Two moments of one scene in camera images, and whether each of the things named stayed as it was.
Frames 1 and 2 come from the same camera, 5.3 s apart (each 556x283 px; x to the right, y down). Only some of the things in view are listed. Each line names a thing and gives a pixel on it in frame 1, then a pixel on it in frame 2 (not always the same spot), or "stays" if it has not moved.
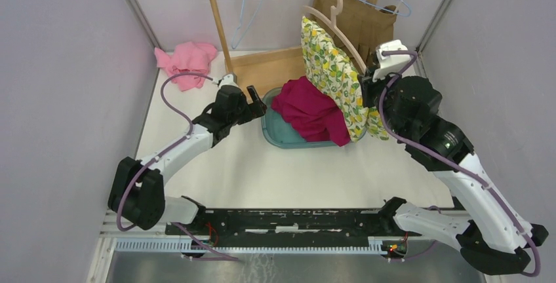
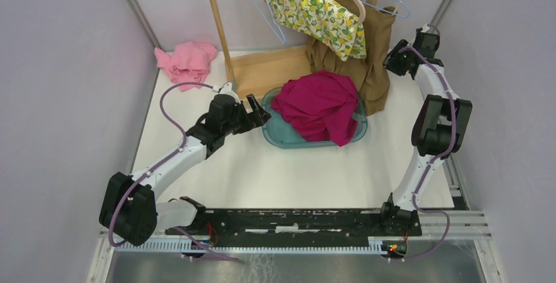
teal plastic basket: x=280 y=131 stays
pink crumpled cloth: x=187 y=57 stays
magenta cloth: x=313 y=114 stays
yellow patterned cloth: x=332 y=71 -> x=334 y=25
